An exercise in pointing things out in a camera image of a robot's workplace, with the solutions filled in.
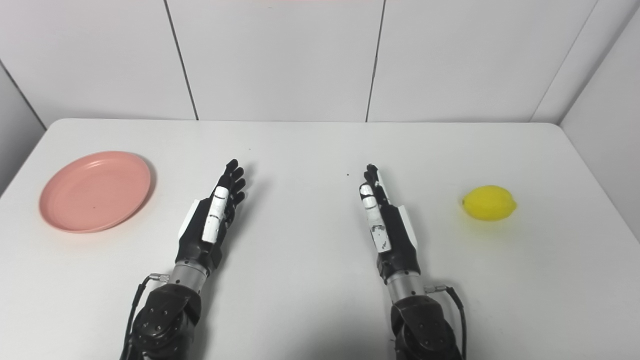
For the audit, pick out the yellow lemon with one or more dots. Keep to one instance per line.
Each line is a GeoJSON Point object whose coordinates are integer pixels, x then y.
{"type": "Point", "coordinates": [489, 203]}

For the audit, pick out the pink round plate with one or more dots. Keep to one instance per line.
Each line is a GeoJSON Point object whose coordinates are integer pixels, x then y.
{"type": "Point", "coordinates": [95, 191]}

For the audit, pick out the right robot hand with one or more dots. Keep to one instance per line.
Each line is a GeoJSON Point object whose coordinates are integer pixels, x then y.
{"type": "Point", "coordinates": [390, 235]}

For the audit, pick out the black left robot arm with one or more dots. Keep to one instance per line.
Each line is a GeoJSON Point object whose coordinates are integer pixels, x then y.
{"type": "Point", "coordinates": [167, 315]}

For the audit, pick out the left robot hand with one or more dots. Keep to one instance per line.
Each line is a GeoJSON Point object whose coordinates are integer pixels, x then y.
{"type": "Point", "coordinates": [206, 231]}

